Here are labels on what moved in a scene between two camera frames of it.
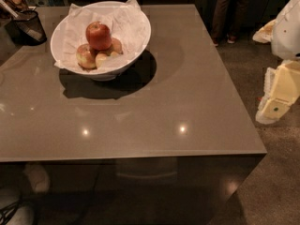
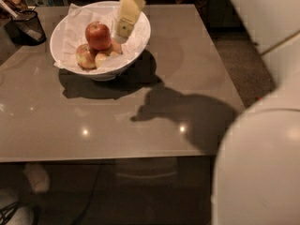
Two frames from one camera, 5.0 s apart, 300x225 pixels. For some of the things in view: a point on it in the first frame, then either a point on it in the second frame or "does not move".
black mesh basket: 26,29 does not move
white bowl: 100,39 does not move
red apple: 98,36 does not move
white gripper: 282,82 → 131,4
